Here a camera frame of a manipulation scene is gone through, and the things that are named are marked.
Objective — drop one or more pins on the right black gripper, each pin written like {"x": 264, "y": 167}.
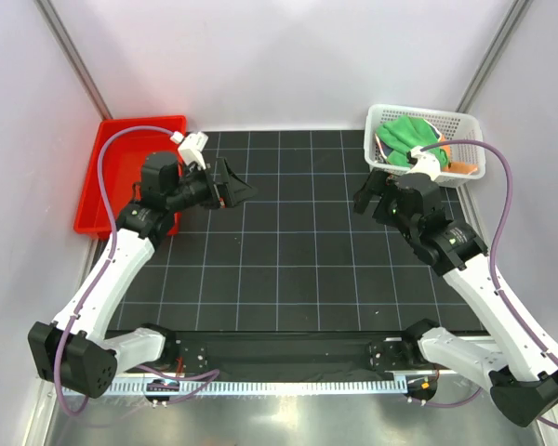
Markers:
{"x": 376, "y": 182}

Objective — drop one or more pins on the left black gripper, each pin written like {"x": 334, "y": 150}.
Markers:
{"x": 236, "y": 190}

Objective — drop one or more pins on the green microfiber towel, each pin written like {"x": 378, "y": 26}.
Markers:
{"x": 405, "y": 127}

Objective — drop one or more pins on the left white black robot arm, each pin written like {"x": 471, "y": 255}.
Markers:
{"x": 73, "y": 351}

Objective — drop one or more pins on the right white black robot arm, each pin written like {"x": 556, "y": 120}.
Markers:
{"x": 521, "y": 375}

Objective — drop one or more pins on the orange towel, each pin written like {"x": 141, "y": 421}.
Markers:
{"x": 462, "y": 168}

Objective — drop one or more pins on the black grid mat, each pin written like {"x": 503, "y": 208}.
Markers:
{"x": 295, "y": 258}

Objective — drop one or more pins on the red plastic tray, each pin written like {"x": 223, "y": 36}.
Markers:
{"x": 121, "y": 168}

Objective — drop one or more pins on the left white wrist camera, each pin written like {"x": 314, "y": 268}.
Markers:
{"x": 190, "y": 148}

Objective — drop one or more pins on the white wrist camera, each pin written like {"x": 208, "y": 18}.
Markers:
{"x": 423, "y": 162}
{"x": 190, "y": 148}

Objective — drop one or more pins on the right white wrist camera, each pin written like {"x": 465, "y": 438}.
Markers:
{"x": 423, "y": 162}

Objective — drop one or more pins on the slotted grey cable duct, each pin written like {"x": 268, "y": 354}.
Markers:
{"x": 149, "y": 386}

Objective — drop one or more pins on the right aluminium corner post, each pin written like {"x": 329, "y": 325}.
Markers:
{"x": 494, "y": 52}

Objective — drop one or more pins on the aluminium corner post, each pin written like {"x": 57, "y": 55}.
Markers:
{"x": 494, "y": 52}
{"x": 58, "y": 29}

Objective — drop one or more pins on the left aluminium corner post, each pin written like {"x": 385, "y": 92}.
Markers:
{"x": 58, "y": 29}

